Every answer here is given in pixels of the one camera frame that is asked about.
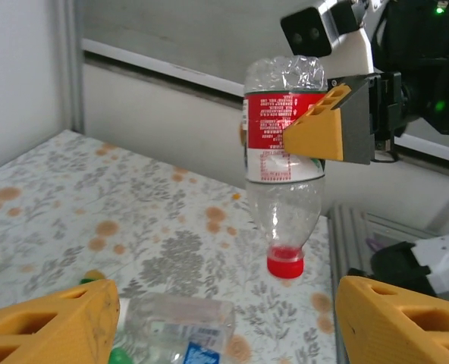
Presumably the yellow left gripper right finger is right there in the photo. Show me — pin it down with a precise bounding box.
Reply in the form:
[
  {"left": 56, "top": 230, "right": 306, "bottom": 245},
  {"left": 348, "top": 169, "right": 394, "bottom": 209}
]
[{"left": 334, "top": 275, "right": 449, "bottom": 364}]

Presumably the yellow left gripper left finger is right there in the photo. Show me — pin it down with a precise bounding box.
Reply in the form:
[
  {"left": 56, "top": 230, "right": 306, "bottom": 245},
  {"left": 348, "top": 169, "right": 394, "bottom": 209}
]
[{"left": 0, "top": 278, "right": 121, "bottom": 364}]

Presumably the red label bottle red cap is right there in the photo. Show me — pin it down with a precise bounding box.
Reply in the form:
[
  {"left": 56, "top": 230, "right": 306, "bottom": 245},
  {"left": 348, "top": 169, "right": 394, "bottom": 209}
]
[{"left": 239, "top": 55, "right": 328, "bottom": 280}]

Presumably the green bottle yellow cap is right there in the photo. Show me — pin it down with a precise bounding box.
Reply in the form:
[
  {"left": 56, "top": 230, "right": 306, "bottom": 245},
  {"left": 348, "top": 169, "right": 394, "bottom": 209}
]
[
  {"left": 78, "top": 268, "right": 106, "bottom": 286},
  {"left": 108, "top": 347, "right": 134, "bottom": 364}
]

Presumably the tall clear bottle white cap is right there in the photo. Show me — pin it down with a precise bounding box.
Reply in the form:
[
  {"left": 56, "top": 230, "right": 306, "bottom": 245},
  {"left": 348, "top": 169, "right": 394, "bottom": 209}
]
[{"left": 114, "top": 291, "right": 236, "bottom": 342}]

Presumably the blue label bottle blue cap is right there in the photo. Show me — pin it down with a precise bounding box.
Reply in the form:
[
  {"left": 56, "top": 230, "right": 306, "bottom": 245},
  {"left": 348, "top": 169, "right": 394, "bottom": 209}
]
[{"left": 133, "top": 325, "right": 229, "bottom": 364}]

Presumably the floral patterned tablecloth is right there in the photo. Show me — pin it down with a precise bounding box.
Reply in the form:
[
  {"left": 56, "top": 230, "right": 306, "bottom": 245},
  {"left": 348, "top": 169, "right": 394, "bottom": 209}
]
[{"left": 0, "top": 128, "right": 338, "bottom": 364}]

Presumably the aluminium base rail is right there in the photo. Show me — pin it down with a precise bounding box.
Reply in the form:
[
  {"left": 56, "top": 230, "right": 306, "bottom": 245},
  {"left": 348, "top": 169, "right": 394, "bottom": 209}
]
[{"left": 327, "top": 202, "right": 419, "bottom": 281}]

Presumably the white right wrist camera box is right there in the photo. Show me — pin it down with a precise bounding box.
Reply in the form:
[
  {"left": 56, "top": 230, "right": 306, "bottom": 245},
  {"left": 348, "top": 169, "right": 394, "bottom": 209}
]
[{"left": 280, "top": 0, "right": 375, "bottom": 73}]

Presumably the aluminium frame post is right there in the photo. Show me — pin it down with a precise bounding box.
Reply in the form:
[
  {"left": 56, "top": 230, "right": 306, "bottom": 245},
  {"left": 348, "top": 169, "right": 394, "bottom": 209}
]
[{"left": 63, "top": 0, "right": 87, "bottom": 133}]

